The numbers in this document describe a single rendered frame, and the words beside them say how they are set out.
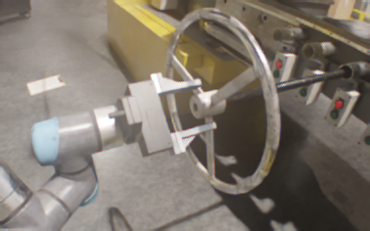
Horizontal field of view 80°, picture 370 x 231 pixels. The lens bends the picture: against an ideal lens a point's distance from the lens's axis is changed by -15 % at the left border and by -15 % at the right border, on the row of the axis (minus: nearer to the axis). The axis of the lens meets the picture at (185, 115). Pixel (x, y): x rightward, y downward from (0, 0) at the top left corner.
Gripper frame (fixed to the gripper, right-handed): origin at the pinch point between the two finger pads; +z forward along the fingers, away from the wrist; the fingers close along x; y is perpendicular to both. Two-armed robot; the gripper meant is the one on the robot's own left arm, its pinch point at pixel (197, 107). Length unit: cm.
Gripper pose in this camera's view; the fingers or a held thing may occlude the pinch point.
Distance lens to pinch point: 52.3
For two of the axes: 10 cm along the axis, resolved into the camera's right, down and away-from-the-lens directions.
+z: 8.8, -2.2, 4.3
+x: 3.1, 9.4, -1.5
